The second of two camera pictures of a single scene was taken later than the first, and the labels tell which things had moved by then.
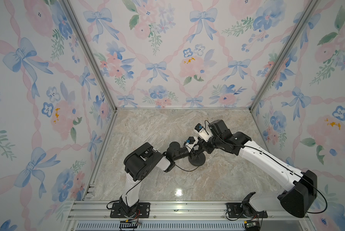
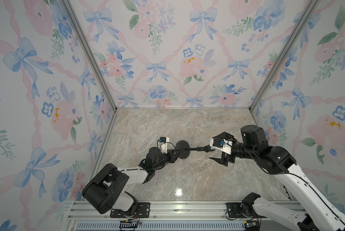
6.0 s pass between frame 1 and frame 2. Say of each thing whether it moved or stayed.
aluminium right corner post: stayed
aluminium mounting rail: stayed
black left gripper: moved
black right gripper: moved
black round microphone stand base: moved
